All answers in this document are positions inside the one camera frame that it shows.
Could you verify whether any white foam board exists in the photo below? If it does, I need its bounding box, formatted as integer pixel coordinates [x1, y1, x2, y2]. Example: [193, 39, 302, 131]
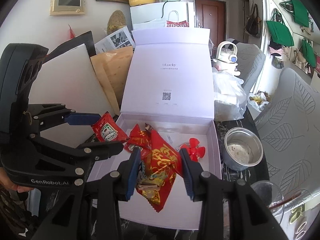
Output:
[28, 43, 116, 148]

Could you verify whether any brown paper envelope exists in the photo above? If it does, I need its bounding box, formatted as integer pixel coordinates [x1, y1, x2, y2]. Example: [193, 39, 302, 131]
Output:
[91, 46, 133, 115]

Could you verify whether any white electric kettle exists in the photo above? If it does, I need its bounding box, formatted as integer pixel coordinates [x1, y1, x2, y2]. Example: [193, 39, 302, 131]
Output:
[214, 41, 238, 71]

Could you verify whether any red ketchup packet in box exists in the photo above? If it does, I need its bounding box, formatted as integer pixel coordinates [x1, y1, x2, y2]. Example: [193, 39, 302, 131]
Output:
[124, 142, 150, 159]

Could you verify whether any grey leaf pattern chair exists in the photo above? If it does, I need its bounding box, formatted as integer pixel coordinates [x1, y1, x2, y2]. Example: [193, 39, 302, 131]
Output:
[255, 68, 319, 211]

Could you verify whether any green tote bag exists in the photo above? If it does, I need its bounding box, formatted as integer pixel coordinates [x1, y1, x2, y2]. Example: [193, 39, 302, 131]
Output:
[266, 8, 294, 47]
[302, 38, 317, 68]

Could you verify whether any red snack packet in box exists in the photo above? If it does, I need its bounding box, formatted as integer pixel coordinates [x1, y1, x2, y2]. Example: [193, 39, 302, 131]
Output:
[128, 124, 151, 150]

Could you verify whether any brown chocolate packet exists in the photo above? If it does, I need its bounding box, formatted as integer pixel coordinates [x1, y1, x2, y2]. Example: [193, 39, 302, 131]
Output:
[145, 123, 153, 132]

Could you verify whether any white open gift box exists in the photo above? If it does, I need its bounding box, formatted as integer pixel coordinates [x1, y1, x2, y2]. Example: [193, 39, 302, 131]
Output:
[86, 28, 222, 230]

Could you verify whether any woven straw hat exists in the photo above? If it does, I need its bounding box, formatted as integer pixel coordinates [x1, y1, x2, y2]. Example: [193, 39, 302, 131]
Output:
[107, 10, 127, 35]

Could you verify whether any steel bowl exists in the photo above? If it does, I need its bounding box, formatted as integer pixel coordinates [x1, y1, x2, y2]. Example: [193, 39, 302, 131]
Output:
[222, 127, 264, 171]

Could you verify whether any white refrigerator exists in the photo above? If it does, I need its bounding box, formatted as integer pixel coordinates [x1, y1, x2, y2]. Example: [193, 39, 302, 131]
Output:
[130, 2, 195, 30]

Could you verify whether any white plastic bag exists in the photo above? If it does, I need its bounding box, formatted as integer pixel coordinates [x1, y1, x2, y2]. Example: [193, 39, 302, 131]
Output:
[212, 67, 247, 122]

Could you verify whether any black and white booklet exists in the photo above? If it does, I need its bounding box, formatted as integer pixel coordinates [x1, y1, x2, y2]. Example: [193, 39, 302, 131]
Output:
[94, 26, 136, 54]

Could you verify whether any glass mug with cartoon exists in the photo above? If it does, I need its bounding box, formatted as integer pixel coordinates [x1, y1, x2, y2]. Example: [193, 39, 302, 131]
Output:
[251, 180, 284, 224]

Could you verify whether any red plastic fan propeller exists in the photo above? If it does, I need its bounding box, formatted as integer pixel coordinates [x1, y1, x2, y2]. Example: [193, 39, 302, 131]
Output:
[180, 138, 206, 162]

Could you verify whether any gold framed wall panel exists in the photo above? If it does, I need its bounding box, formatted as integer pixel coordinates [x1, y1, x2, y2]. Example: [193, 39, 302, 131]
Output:
[50, 0, 85, 16]

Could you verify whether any brown wooden door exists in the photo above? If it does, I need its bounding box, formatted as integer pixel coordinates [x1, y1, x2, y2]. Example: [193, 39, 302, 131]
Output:
[195, 0, 226, 46]

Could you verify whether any red ketchup sachet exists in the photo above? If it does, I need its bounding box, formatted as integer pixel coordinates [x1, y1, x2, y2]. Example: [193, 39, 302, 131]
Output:
[91, 112, 129, 143]

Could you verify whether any left human hand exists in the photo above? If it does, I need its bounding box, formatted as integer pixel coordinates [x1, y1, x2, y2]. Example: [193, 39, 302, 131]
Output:
[0, 167, 33, 193]

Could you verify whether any rose gold spoon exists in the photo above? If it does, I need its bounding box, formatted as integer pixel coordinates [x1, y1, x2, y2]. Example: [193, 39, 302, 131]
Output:
[269, 191, 302, 210]

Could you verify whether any red gold snack bag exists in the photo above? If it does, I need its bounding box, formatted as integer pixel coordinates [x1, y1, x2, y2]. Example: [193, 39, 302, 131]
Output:
[136, 130, 183, 212]

